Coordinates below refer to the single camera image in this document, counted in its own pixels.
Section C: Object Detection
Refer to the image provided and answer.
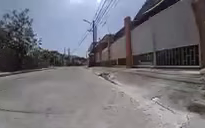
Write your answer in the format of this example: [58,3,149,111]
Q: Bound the grey concrete pavement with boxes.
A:
[89,66,205,128]

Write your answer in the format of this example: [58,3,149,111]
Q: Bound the white wall with red pillars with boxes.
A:
[87,0,205,70]

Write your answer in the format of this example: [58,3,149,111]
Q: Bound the row of bushes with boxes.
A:
[0,49,88,72]

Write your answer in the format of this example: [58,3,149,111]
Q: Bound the utility pole with street lamp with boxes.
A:
[82,18,98,68]

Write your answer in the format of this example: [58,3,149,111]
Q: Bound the tree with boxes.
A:
[0,8,43,70]

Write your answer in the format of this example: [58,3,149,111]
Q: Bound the overhead wires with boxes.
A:
[77,0,122,48]

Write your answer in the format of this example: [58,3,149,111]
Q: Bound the grey concrete road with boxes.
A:
[0,65,192,128]

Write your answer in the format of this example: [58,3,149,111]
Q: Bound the grey kerb strip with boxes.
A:
[0,67,55,80]

